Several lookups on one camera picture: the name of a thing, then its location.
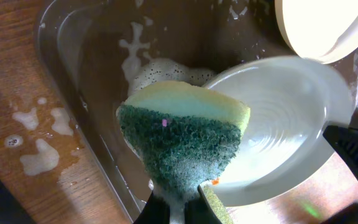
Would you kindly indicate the yellow green sponge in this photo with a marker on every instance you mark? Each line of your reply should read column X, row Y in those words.
column 184, row 135

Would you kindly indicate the pale green plastic plate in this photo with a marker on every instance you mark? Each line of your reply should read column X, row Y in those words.
column 291, row 101

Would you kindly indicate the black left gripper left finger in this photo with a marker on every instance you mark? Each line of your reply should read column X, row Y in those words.
column 196, row 211

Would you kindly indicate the cream plastic plate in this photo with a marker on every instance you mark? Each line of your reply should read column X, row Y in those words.
column 321, row 30

